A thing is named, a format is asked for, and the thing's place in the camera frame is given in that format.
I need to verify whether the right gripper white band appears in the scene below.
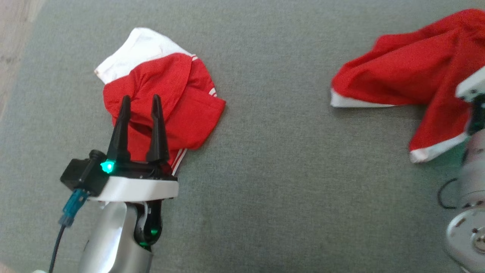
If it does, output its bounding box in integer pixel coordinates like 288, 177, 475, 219
455, 66, 485, 102

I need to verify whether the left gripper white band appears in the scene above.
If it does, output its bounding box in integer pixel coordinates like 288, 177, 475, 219
89, 95, 178, 202

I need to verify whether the red white basketball jersey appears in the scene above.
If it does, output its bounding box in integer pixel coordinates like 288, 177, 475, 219
94, 27, 227, 177

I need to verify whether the red shorts white stripe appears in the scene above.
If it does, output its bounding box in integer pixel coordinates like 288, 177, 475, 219
330, 8, 485, 163

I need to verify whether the grey sofa seat cushion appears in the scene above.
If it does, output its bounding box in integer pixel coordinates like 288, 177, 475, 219
0, 0, 485, 273

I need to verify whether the left black cable blue plug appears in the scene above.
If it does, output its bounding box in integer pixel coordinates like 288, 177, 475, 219
48, 189, 90, 273

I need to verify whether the thin black cable loop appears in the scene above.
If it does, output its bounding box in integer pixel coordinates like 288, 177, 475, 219
437, 177, 460, 210

